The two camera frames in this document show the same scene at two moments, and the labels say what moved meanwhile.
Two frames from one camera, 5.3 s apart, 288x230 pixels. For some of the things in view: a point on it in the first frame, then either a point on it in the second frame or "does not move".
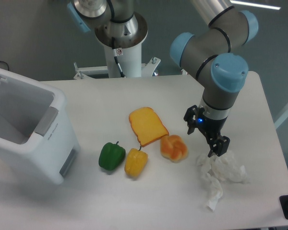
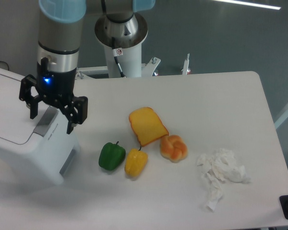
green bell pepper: [111, 156] does not move
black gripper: [211, 128] -> [57, 87]
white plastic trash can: [31, 132] does not move
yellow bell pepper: [136, 162] does not move
